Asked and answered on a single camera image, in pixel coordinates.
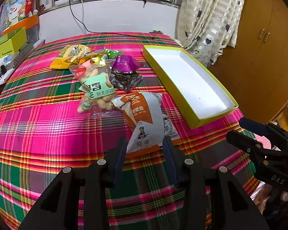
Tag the heart patterned curtain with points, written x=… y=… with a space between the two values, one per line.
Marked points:
x=206 y=27

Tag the yellow-green shallow box tray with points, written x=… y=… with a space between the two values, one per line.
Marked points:
x=199 y=96

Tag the purple snack pouch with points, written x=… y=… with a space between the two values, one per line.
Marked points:
x=125 y=64

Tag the yellow chip bag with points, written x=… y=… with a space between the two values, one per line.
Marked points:
x=71 y=54

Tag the dark sunflower seed bag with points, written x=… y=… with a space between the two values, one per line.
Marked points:
x=125 y=82

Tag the clear peanut snack bag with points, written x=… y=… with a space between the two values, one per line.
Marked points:
x=95 y=83

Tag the pink plaid tablecloth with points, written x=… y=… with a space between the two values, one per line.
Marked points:
x=41 y=132

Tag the yellow-green storage box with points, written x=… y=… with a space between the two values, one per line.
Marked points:
x=12 y=42

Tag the colorful cartoon gift box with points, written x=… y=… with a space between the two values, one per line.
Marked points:
x=17 y=10

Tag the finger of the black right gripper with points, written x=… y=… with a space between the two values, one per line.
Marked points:
x=248 y=145
x=258 y=128

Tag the white orange snack bag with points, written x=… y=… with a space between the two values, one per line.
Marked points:
x=150 y=125

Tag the green snack pouch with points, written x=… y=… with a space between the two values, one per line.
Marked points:
x=111 y=54

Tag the gold snack bar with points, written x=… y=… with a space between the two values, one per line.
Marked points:
x=99 y=59

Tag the wooden wardrobe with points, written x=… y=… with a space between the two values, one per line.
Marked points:
x=255 y=72

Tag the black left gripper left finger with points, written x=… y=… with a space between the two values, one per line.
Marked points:
x=57 y=207

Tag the orange box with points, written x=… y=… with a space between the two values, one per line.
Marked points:
x=26 y=23

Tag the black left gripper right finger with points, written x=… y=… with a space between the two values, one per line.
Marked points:
x=215 y=189

